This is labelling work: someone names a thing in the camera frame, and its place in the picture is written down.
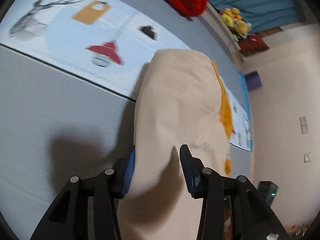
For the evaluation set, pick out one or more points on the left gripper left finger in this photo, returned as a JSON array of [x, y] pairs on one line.
[[124, 170]]

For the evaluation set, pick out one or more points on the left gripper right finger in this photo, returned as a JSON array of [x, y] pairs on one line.
[[192, 170]]

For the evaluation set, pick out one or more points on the beige and orange jacket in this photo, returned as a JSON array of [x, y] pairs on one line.
[[182, 100]]

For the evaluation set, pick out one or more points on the purple rolled mat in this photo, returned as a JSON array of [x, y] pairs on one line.
[[253, 80]]

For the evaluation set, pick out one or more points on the grey printed bed sheet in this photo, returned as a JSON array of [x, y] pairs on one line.
[[67, 105]]

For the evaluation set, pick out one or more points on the yellow plush toys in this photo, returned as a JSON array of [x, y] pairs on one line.
[[232, 18]]

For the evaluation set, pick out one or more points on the blue curtain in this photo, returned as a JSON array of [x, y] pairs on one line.
[[265, 14]]

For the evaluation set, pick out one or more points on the black camera box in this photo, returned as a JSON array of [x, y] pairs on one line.
[[268, 191]]

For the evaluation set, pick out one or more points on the white wall socket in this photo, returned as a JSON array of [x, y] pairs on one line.
[[307, 157]]

